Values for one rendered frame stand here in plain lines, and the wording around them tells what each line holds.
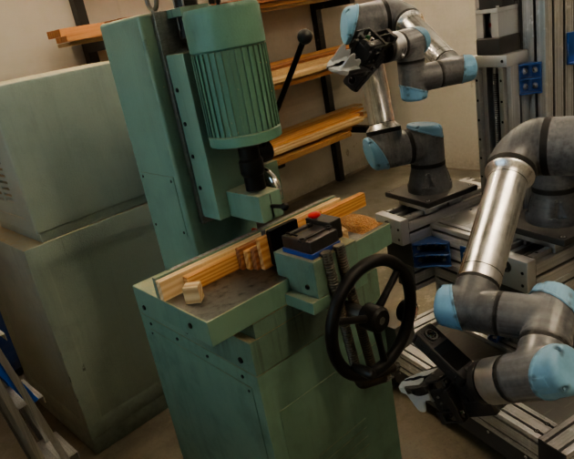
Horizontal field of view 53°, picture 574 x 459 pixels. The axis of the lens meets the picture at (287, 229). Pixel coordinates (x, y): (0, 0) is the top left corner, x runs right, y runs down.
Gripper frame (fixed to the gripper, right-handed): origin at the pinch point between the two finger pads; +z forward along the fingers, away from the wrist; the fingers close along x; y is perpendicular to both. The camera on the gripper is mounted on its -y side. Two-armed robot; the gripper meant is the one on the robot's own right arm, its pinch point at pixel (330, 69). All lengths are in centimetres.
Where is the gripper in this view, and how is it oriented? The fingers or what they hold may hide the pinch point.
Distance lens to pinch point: 146.9
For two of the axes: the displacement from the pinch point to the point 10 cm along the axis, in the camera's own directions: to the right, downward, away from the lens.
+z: -7.4, 3.5, -5.8
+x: 6.1, 7.2, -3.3
